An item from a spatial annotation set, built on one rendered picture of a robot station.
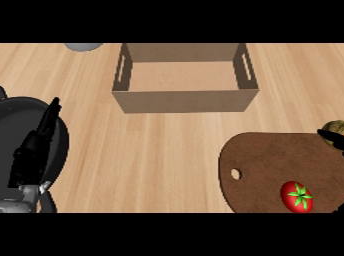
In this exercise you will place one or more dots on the grey round object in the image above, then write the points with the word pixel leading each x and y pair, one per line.
pixel 82 46

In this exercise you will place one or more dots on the open cardboard box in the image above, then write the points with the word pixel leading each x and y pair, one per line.
pixel 184 83

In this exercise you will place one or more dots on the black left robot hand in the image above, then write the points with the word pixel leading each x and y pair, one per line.
pixel 32 150

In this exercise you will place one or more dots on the red tomato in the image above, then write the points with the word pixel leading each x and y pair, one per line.
pixel 296 197

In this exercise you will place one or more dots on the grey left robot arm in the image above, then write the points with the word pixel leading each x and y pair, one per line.
pixel 16 200

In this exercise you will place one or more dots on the brown wooden cutting board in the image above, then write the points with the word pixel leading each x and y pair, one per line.
pixel 286 166

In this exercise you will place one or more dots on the black round pan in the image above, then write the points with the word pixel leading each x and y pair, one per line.
pixel 5 146

